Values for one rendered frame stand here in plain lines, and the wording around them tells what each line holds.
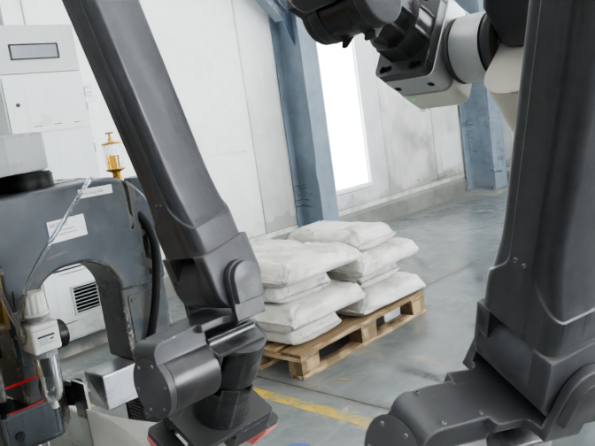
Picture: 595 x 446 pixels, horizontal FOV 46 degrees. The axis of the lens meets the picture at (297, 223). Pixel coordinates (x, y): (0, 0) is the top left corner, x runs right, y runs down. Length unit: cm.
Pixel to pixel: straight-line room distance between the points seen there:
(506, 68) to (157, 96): 45
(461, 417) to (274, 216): 635
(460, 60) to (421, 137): 776
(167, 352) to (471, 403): 28
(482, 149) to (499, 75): 855
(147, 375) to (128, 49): 29
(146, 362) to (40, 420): 39
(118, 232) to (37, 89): 381
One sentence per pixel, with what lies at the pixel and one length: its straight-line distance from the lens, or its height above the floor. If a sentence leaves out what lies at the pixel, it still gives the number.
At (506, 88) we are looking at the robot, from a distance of 88.
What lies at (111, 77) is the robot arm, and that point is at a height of 145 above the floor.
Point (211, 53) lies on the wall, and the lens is 641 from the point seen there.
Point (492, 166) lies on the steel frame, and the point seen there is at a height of 34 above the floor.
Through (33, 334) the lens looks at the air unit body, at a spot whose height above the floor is 117.
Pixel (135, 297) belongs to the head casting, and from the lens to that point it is 106.
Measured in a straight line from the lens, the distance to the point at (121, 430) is 90.
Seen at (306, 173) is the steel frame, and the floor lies 76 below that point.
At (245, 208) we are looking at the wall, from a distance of 652.
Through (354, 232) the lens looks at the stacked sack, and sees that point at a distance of 424.
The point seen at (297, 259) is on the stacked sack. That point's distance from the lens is 372.
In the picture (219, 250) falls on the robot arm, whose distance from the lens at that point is 65.
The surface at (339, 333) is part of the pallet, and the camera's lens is 395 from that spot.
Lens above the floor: 140
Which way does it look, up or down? 9 degrees down
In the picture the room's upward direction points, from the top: 8 degrees counter-clockwise
